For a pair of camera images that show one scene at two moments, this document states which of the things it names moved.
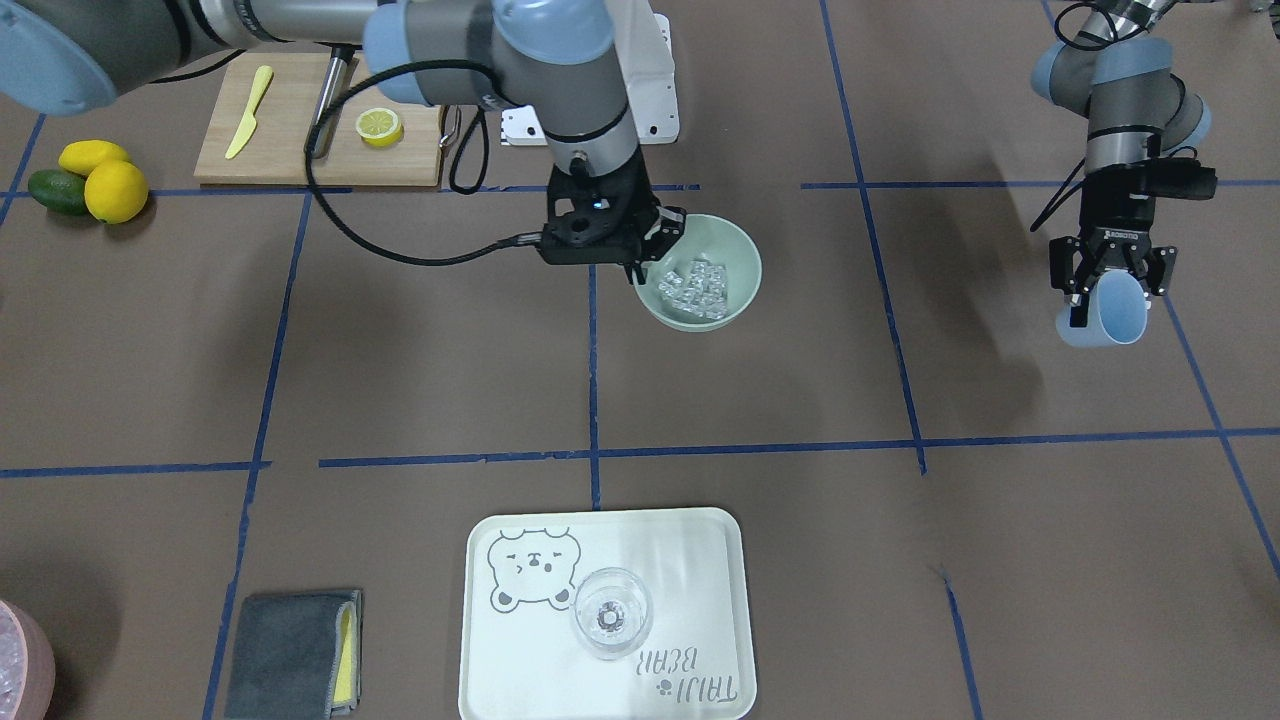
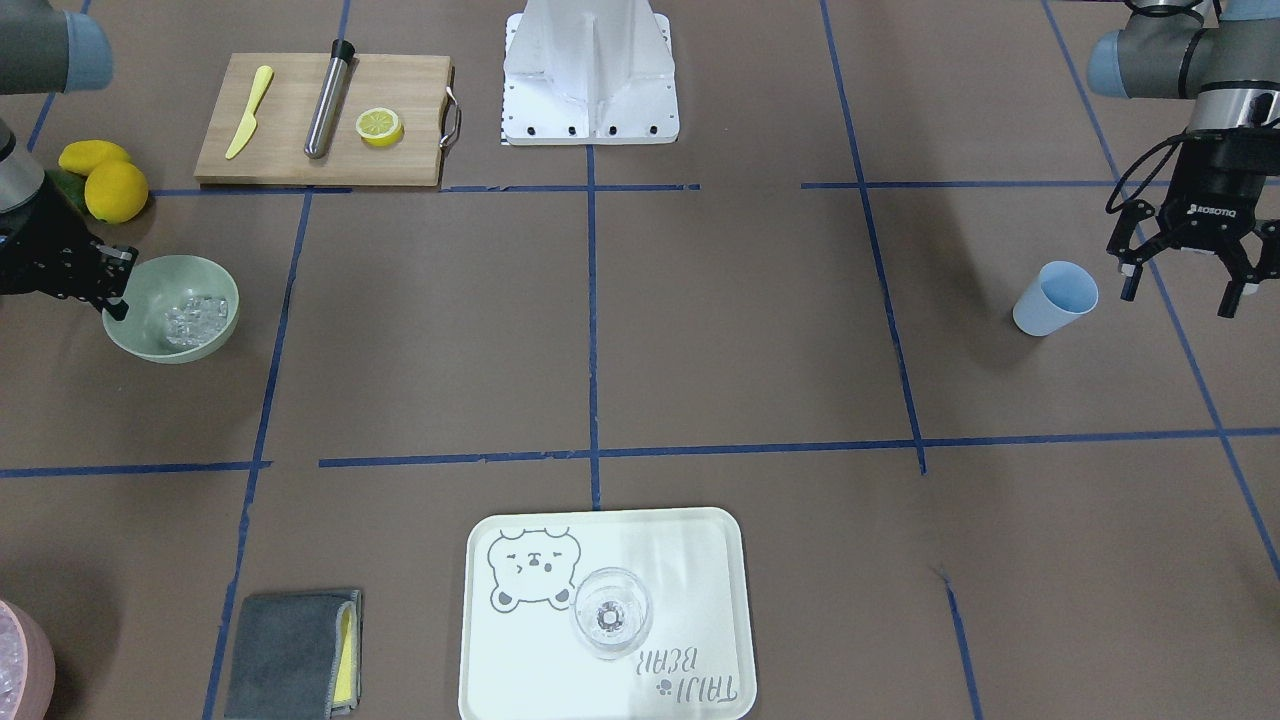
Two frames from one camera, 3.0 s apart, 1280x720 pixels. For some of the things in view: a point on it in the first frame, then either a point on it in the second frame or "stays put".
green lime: (61, 191) stays put
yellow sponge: (344, 681) stays put
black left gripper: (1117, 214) → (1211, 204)
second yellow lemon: (84, 156) stays put
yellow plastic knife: (249, 124) stays put
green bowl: (707, 281) → (180, 308)
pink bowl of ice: (27, 666) stays put
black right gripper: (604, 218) → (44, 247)
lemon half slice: (379, 127) stays put
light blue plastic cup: (1117, 312) → (1062, 292)
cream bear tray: (522, 658) stays put
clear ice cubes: (698, 287) → (195, 320)
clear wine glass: (612, 613) stays put
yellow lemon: (115, 191) stays put
